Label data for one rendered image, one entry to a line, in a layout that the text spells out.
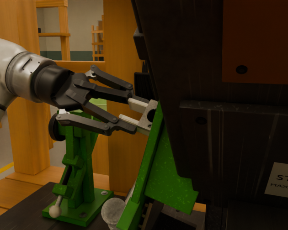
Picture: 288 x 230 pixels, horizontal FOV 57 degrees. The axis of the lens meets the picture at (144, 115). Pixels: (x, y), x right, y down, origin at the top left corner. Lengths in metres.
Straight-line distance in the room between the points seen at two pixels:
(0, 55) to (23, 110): 0.43
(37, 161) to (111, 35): 0.53
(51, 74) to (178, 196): 0.30
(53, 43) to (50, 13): 1.21
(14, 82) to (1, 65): 0.04
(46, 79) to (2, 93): 0.11
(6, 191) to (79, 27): 11.00
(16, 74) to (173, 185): 0.34
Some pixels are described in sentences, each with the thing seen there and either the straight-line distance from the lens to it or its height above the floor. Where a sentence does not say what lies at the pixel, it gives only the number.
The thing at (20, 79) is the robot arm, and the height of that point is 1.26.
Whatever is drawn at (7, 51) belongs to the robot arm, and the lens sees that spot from 0.57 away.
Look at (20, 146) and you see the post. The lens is 1.03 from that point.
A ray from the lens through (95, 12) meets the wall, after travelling 11.50.
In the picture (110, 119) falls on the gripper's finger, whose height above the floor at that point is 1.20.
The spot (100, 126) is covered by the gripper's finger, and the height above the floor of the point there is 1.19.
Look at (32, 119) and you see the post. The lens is 0.99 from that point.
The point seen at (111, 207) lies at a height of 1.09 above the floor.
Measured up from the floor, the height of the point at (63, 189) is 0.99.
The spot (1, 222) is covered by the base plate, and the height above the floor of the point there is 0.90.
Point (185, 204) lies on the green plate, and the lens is 0.38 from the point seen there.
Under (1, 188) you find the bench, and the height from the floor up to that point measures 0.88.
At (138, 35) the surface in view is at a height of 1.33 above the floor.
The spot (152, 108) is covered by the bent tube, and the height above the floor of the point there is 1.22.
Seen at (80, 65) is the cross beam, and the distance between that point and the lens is 0.92.
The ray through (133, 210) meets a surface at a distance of 0.38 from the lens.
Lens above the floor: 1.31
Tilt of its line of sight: 14 degrees down
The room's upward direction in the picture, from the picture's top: straight up
